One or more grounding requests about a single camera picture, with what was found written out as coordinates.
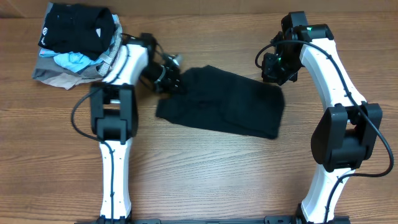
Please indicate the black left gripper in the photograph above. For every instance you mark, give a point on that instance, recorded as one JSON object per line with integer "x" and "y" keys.
{"x": 168, "y": 84}

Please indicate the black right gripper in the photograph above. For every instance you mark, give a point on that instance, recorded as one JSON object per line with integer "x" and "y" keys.
{"x": 268, "y": 75}

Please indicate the black t-shirt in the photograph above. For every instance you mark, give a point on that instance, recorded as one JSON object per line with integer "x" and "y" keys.
{"x": 222, "y": 101}

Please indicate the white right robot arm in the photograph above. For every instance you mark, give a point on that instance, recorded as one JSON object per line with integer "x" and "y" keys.
{"x": 347, "y": 132}

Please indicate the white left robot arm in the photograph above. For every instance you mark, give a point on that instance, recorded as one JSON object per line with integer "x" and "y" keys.
{"x": 114, "y": 115}

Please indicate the black folded shirt on pile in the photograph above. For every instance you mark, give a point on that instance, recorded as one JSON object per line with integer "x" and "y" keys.
{"x": 77, "y": 28}

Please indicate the light blue folded garment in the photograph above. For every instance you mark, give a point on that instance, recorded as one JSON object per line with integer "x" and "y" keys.
{"x": 74, "y": 62}

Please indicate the beige folded garment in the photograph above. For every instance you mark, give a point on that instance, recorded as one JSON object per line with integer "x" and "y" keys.
{"x": 108, "y": 57}

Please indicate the grey folded garment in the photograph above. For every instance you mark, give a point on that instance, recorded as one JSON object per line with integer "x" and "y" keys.
{"x": 46, "y": 68}

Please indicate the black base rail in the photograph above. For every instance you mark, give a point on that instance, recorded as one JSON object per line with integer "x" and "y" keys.
{"x": 214, "y": 220}

